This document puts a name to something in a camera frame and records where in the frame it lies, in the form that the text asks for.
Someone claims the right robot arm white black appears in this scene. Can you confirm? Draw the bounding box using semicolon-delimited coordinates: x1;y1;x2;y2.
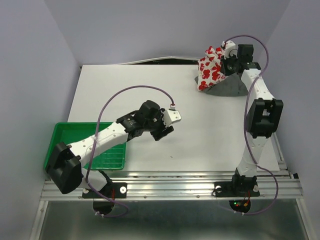
221;40;284;195

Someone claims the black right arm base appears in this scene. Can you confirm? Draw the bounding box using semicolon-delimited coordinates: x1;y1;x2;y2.
212;169;260;214

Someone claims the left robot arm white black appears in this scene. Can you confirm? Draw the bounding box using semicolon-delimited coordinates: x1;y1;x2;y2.
45;100;182;197

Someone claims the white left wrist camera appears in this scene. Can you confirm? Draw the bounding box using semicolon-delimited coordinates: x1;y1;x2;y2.
163;109;182;127

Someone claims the white red floral skirt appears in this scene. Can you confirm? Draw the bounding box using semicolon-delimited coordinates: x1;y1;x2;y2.
197;46;226;92

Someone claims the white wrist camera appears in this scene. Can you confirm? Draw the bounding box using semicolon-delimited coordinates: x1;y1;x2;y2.
221;40;237;59
163;109;182;127

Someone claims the grey pleated skirt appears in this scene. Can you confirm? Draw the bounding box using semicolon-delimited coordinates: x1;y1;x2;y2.
197;74;248;97

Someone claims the aluminium rail frame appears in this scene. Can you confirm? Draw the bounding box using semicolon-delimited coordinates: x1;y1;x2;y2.
30;167;317;240

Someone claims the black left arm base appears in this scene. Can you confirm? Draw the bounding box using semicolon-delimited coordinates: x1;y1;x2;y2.
81;171;129;218

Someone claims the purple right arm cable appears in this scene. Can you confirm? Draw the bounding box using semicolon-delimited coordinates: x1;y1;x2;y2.
221;34;280;216

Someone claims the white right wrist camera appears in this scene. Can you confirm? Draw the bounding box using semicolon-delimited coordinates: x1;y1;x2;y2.
221;40;237;59

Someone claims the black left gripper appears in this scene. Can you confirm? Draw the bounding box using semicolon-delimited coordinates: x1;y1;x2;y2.
144;108;174;141

